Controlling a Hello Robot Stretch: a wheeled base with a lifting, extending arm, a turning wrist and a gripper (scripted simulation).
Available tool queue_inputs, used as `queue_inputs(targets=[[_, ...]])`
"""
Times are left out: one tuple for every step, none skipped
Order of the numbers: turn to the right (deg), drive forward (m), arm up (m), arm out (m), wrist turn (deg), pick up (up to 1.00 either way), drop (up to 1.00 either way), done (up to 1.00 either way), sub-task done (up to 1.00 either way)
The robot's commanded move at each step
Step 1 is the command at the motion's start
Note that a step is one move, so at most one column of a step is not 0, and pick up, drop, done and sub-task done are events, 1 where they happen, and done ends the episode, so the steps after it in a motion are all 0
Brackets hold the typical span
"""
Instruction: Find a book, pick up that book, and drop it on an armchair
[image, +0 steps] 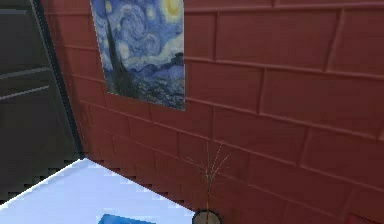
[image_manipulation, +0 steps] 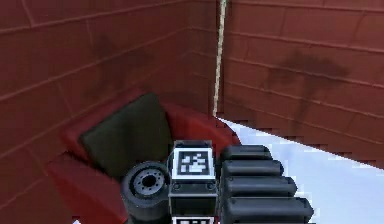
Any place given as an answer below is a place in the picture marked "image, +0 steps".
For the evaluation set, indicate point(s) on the blue book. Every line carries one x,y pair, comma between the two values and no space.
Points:
123,220

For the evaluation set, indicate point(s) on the blue starry night painting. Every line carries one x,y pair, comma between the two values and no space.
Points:
146,56

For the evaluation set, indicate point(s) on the dry twig plant in pot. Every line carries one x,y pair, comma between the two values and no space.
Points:
207,213

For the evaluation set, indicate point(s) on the white table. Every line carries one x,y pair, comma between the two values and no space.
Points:
86,193

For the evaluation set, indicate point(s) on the dark grey room door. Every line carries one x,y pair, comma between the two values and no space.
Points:
30,100

